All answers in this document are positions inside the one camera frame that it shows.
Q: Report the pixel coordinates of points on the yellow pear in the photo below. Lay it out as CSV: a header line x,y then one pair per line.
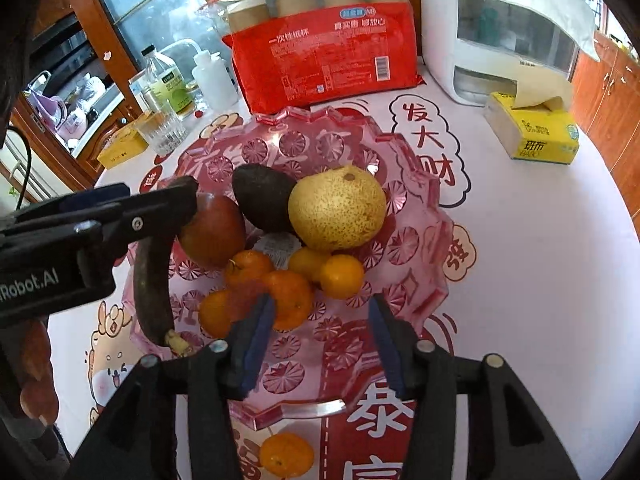
x,y
337,210

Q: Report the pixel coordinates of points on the red apple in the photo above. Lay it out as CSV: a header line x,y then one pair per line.
x,y
215,235

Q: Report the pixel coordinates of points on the yellow tissue pack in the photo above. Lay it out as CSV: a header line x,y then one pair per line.
x,y
540,140

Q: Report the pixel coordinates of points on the small yellow-orange tangerine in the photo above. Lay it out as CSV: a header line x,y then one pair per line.
x,y
306,261
341,276

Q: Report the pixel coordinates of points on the white countertop appliance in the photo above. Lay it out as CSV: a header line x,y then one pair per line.
x,y
440,35

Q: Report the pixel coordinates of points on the red paper cup package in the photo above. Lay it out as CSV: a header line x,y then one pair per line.
x,y
325,65

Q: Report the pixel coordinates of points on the person's left hand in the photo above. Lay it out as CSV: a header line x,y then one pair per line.
x,y
37,375

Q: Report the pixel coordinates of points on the orange tangerine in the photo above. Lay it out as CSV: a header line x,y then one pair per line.
x,y
217,312
290,297
285,455
248,267

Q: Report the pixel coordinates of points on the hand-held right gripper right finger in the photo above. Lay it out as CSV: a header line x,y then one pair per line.
x,y
387,347

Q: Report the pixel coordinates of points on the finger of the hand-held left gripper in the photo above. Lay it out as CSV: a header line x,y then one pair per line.
x,y
75,201
155,207

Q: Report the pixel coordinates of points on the printed tablecloth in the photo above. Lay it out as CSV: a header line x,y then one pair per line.
x,y
500,260

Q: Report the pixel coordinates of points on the dark avocado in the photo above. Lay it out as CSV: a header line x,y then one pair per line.
x,y
262,200

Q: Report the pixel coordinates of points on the clear glass cup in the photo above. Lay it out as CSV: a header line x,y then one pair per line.
x,y
162,132

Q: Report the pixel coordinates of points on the pink plastic fruit plate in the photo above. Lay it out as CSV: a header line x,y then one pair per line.
x,y
350,330

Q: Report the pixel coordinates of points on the yellow flat box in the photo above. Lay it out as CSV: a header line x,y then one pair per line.
x,y
120,150

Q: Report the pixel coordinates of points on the white plastic squeeze bottle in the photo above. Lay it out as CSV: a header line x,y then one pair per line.
x,y
212,80

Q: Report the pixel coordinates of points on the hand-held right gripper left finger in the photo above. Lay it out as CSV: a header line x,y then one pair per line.
x,y
255,342

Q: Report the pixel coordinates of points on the wooden glass-door cabinet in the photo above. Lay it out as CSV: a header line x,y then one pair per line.
x,y
100,35

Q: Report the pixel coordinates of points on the dark overripe banana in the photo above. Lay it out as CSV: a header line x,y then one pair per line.
x,y
150,285

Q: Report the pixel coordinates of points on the glass bottle green label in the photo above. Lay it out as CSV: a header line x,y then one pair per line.
x,y
167,90

